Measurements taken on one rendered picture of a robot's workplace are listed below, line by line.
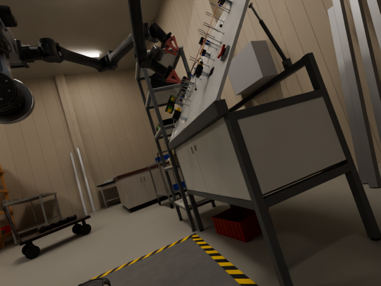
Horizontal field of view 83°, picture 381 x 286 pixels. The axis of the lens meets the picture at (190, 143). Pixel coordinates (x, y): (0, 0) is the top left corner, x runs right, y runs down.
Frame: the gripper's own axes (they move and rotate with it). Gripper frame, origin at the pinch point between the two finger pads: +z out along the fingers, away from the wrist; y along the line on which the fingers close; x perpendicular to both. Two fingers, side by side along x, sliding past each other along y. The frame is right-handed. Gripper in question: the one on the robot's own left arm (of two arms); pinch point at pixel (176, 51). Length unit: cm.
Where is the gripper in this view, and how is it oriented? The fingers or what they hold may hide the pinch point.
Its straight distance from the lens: 137.0
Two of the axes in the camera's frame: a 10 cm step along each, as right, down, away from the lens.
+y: -2.5, 1.2, 9.6
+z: 7.0, 7.1, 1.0
